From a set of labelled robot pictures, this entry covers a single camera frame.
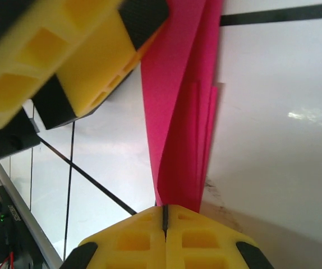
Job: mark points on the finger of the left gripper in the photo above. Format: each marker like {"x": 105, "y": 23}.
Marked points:
{"x": 93, "y": 81}
{"x": 37, "y": 47}

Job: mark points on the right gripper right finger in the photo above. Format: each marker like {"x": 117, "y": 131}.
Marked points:
{"x": 206, "y": 246}

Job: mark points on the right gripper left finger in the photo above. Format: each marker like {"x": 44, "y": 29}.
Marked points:
{"x": 127, "y": 243}

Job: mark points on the pink paper sheet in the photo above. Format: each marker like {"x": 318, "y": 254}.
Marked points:
{"x": 177, "y": 117}

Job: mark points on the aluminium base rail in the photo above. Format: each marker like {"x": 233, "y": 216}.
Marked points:
{"x": 30, "y": 227}

